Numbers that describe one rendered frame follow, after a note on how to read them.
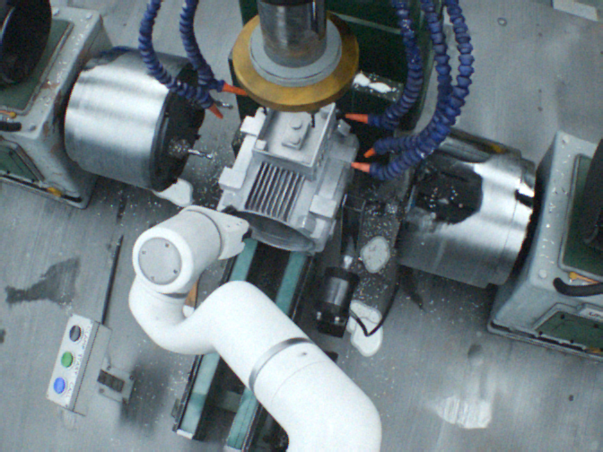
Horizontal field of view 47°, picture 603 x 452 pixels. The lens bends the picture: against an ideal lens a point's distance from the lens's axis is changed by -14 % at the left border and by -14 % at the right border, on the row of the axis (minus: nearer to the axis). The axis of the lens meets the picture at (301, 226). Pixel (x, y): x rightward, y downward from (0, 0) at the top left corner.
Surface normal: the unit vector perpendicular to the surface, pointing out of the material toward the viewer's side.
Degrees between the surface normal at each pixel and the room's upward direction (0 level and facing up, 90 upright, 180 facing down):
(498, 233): 32
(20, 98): 0
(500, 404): 0
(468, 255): 58
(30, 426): 0
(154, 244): 25
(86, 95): 17
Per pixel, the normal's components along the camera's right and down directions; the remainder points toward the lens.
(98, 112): -0.17, 0.14
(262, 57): -0.03, -0.32
